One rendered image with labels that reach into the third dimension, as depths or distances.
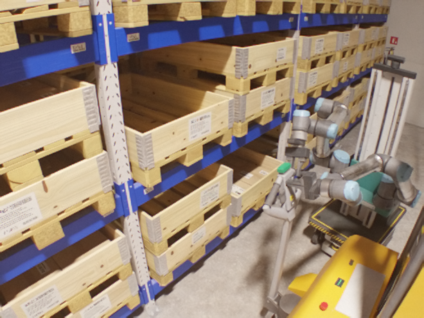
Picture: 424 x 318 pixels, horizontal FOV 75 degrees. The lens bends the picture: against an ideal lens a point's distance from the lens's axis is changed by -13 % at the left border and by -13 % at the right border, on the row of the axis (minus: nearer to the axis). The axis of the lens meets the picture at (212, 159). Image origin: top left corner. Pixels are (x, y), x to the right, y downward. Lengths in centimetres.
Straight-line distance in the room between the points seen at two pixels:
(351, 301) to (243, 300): 120
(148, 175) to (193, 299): 129
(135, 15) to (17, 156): 81
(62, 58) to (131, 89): 169
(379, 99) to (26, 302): 275
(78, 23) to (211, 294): 223
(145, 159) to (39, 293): 92
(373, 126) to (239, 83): 121
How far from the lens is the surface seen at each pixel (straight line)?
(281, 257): 193
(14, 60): 137
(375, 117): 276
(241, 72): 223
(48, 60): 141
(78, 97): 143
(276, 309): 227
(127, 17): 154
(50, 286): 181
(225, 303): 269
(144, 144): 171
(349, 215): 322
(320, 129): 181
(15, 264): 172
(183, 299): 273
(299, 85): 318
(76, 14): 138
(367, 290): 182
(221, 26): 208
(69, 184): 153
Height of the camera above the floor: 222
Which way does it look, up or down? 30 degrees down
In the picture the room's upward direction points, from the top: straight up
